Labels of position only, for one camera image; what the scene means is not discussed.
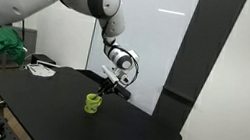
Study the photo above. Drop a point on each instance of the green cloth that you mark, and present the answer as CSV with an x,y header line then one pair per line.
x,y
11,43

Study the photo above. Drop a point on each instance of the white paper sheets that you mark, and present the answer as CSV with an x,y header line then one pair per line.
x,y
40,70

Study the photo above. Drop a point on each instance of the whiteboard panel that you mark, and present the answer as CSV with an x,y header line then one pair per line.
x,y
154,29

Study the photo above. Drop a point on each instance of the black box behind table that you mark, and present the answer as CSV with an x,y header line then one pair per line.
x,y
41,57

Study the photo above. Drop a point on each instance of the dark grey pillar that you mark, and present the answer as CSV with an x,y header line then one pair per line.
x,y
211,24

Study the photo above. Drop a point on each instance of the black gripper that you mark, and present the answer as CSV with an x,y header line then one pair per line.
x,y
107,88

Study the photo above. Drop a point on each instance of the yellow-green mug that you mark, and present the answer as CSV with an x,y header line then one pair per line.
x,y
91,106

